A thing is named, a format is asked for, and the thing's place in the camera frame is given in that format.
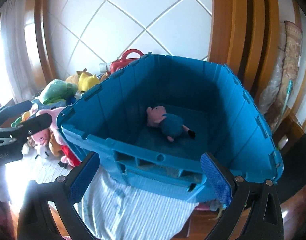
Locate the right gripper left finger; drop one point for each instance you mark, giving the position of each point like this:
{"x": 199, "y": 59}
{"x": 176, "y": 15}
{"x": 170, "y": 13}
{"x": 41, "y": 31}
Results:
{"x": 35, "y": 220}

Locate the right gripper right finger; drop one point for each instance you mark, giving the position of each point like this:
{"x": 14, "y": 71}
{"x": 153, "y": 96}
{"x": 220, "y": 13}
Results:
{"x": 264, "y": 220}

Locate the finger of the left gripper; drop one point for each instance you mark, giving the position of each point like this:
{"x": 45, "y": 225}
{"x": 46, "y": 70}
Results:
{"x": 27, "y": 128}

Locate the pig plush red dress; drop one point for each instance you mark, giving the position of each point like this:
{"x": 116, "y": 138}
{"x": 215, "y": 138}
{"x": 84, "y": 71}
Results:
{"x": 51, "y": 136}

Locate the green plush toy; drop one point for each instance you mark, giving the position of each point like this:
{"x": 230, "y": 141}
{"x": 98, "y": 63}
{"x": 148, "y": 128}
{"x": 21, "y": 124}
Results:
{"x": 56, "y": 90}

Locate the yellow tiger plush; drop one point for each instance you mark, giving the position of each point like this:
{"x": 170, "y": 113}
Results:
{"x": 86, "y": 82}

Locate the dark wooden chair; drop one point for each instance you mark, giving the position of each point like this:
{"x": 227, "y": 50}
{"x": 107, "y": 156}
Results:
{"x": 294, "y": 158}

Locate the light striped table cloth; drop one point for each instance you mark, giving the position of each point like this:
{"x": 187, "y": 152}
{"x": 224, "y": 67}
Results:
{"x": 109, "y": 209}

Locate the pig plush blue shirt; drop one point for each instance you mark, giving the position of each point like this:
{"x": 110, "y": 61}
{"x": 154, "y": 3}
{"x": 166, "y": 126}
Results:
{"x": 171, "y": 125}

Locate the rolled patterned carpet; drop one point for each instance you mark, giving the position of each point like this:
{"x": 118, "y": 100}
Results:
{"x": 277, "y": 93}

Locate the blue plastic storage crate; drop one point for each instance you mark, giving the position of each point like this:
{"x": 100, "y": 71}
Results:
{"x": 110, "y": 119}

